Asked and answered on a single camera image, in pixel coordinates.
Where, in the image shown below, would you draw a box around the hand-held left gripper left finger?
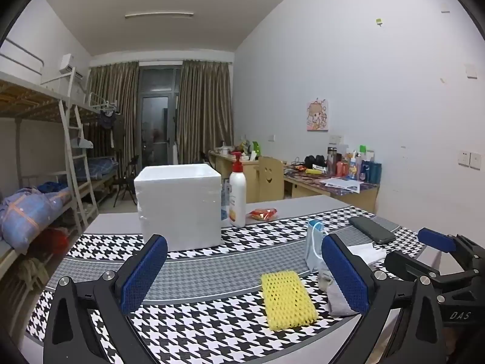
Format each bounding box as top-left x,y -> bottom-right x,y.
43,234 -> 169,364

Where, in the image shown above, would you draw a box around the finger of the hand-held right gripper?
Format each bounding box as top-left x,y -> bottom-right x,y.
384,249 -> 478,292
418,227 -> 485,270

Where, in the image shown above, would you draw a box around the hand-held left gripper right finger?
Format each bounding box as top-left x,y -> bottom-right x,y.
321,233 -> 444,364

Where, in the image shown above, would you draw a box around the pale blue face mask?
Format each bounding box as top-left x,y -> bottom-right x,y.
346,242 -> 384,264

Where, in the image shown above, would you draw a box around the grey sock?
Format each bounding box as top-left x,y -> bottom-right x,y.
320,275 -> 360,317

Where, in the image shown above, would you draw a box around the yellow foam net sleeve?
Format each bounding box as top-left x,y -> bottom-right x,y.
261,270 -> 319,330

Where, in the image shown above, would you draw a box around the white foam box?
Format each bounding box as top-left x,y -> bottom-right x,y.
134,164 -> 222,253

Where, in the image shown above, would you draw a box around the black phone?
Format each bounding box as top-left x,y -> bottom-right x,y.
349,216 -> 396,245

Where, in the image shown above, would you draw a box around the houndstooth table mat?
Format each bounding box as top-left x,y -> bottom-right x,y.
25,205 -> 442,364

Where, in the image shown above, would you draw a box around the wooden desk with printed cover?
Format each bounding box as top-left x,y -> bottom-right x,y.
282,165 -> 380,213

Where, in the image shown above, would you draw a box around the printed papers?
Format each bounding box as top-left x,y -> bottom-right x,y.
320,177 -> 362,192

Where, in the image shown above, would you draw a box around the red cloth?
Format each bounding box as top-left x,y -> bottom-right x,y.
38,227 -> 69,258

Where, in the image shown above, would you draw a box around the black folding chair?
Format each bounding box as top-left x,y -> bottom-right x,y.
114,155 -> 140,207

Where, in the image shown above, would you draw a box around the red snack packet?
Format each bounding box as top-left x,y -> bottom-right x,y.
246,208 -> 279,222

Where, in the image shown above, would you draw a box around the row of toiletry bottles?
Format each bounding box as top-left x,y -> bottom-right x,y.
326,145 -> 383,183

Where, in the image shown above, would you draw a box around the blue white carton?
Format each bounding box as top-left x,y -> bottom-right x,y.
222,180 -> 232,221

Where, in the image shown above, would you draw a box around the olive cloth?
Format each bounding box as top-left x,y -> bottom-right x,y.
19,258 -> 48,286

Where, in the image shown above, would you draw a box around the blue bed sheet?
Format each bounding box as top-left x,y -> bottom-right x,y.
72,157 -> 118,180

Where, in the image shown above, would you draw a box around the white lotion pump bottle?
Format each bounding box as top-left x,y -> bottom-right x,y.
228,152 -> 248,228

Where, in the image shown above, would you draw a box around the wooden chair with smiley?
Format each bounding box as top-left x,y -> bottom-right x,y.
258,156 -> 285,201

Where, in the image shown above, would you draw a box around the blue plaid quilt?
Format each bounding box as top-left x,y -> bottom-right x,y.
0,187 -> 72,253

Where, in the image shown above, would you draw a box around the white bunk bed ladder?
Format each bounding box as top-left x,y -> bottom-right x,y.
59,100 -> 99,232

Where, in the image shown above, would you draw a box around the wooden desk with drawers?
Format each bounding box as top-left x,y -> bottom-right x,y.
208,151 -> 262,205

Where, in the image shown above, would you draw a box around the glass balcony door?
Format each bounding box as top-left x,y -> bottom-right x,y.
138,66 -> 182,167

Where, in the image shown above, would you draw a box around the hanging dark clothes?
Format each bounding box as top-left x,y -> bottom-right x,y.
96,110 -> 122,130

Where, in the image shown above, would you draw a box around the brown curtain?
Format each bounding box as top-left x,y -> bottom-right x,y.
88,62 -> 140,183
178,60 -> 233,167

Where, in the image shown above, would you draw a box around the white metal bunk bed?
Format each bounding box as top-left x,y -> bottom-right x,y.
0,38 -> 122,285

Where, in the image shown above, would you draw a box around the white air conditioner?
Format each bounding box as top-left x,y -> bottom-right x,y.
59,54 -> 85,80

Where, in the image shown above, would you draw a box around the ceiling light tube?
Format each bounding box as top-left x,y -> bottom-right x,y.
125,12 -> 195,19

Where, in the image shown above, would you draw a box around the double wall switch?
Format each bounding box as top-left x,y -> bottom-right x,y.
458,151 -> 482,169

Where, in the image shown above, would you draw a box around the cartoon wall poster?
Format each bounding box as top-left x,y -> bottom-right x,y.
306,99 -> 329,131

